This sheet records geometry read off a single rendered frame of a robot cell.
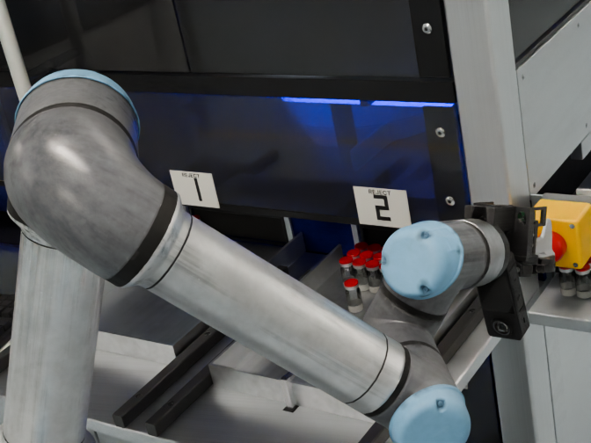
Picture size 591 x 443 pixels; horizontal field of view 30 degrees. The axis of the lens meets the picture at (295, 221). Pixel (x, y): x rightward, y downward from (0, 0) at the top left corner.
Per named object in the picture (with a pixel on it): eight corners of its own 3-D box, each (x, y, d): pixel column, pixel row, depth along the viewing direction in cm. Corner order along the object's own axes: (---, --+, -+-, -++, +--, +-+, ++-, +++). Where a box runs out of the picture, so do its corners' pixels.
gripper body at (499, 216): (551, 206, 130) (511, 209, 120) (546, 279, 130) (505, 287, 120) (491, 200, 134) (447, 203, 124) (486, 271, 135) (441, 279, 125)
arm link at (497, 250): (488, 294, 117) (419, 284, 121) (506, 289, 121) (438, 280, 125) (493, 223, 116) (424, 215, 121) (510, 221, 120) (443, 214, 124)
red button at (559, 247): (543, 250, 145) (540, 222, 143) (572, 253, 142) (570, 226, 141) (532, 264, 142) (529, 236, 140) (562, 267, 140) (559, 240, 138)
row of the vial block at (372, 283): (348, 281, 166) (343, 255, 164) (456, 297, 156) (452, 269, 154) (340, 288, 165) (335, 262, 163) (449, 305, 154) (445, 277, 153)
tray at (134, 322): (182, 235, 193) (178, 217, 191) (306, 250, 178) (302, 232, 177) (47, 338, 168) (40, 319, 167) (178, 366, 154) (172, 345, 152)
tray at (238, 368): (342, 264, 172) (339, 243, 170) (496, 285, 157) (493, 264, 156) (214, 386, 148) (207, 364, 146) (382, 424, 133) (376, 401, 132)
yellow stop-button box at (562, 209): (549, 238, 150) (543, 192, 147) (601, 244, 146) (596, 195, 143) (528, 265, 145) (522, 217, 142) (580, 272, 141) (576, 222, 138)
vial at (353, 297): (353, 304, 160) (348, 279, 158) (366, 306, 158) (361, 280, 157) (346, 312, 158) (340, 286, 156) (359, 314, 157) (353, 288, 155)
